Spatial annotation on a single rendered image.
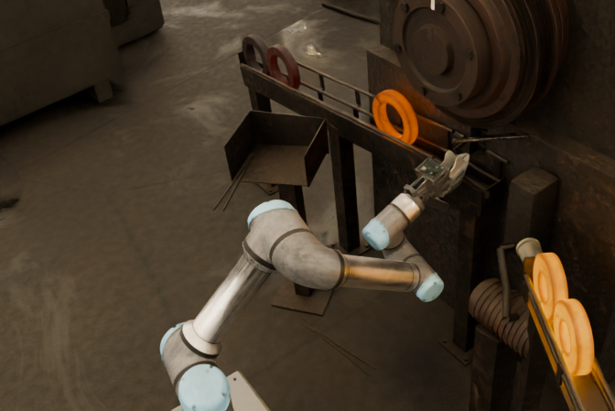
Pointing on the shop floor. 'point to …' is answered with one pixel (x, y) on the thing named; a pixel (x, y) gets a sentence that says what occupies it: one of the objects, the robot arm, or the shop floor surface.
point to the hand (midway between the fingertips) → (465, 158)
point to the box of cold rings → (53, 36)
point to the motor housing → (495, 346)
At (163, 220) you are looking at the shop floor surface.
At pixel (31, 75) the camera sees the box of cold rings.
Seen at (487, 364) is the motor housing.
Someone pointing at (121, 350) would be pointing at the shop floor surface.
